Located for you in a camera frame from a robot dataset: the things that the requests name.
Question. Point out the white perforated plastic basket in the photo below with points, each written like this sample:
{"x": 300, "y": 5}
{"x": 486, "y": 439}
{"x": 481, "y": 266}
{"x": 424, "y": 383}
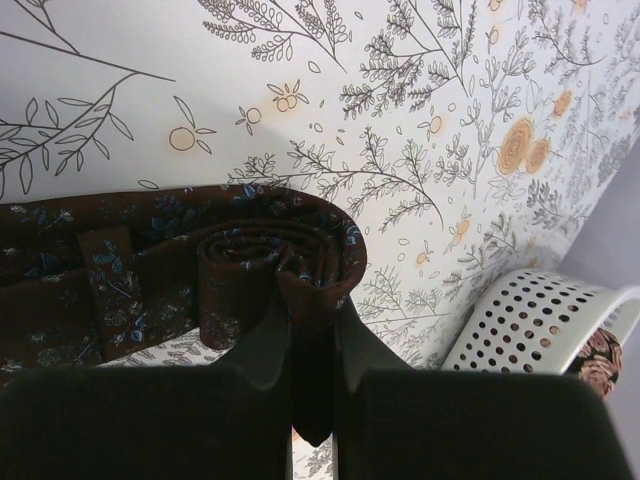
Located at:
{"x": 535, "y": 321}

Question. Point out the brown blue floral tie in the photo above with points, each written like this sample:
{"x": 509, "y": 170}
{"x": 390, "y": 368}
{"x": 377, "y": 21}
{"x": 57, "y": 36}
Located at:
{"x": 89, "y": 279}

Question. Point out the floral patterned table mat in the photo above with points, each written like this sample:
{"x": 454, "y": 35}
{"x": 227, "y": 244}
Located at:
{"x": 466, "y": 139}

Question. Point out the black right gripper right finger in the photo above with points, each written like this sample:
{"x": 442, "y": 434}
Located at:
{"x": 396, "y": 422}

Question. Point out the dark floral ties in basket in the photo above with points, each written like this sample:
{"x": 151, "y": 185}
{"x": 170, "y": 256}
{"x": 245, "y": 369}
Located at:
{"x": 599, "y": 362}

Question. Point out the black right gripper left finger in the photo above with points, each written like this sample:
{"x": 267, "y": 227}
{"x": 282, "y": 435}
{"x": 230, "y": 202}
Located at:
{"x": 227, "y": 420}

